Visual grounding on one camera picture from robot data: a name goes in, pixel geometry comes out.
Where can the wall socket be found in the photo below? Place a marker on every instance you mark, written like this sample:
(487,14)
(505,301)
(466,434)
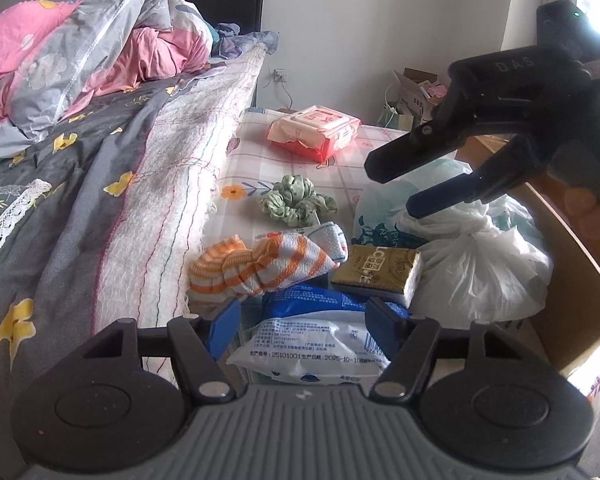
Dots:
(280,75)

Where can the black headboard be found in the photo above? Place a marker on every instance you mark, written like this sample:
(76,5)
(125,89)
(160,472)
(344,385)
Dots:
(230,5)

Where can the green printed plastic bag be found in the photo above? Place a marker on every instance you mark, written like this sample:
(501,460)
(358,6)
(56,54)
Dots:
(380,215)

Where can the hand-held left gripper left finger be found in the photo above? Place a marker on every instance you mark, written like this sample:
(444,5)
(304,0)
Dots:
(225,330)

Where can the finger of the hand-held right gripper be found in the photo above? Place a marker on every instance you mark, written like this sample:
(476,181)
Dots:
(410,155)
(460,190)

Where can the green paper bag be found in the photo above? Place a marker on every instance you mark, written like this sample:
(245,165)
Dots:
(397,119)

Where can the gold tissue pack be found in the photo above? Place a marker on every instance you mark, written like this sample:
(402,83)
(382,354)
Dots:
(375,270)

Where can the blue and white wipes pack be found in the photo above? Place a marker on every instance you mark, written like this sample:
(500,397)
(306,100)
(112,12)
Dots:
(305,345)

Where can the dark grey flowered bedsheet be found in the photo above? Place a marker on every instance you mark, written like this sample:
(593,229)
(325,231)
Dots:
(80,210)

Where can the white plastic bag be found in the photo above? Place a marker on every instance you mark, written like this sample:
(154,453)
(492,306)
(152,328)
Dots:
(480,270)

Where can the green scrunchie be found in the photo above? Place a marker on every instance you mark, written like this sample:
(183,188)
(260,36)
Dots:
(290,200)

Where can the red wet wipes pack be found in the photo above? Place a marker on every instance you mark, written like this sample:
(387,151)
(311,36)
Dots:
(315,130)

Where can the green floral lace pillow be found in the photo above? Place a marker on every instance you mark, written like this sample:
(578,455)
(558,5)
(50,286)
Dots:
(0,205)

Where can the blue grey cloth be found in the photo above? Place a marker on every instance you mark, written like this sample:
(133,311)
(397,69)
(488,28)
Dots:
(245,42)

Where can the small open cardboard box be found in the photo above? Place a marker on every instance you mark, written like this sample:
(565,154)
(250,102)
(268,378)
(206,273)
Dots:
(415,95)

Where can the orange striped towel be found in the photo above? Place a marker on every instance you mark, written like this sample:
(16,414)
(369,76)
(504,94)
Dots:
(260,265)

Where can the white woven blanket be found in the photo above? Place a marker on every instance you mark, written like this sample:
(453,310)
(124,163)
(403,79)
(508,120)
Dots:
(180,185)

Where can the large cardboard box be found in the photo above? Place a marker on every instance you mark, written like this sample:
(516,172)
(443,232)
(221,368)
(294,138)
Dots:
(580,310)

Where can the cartoon printed bedsheet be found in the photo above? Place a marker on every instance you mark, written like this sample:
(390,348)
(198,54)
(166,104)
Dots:
(260,160)

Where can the pink and grey quilt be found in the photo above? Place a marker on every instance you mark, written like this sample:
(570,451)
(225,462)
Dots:
(80,50)

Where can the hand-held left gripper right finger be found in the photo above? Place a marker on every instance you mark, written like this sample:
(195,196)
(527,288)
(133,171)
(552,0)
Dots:
(380,330)

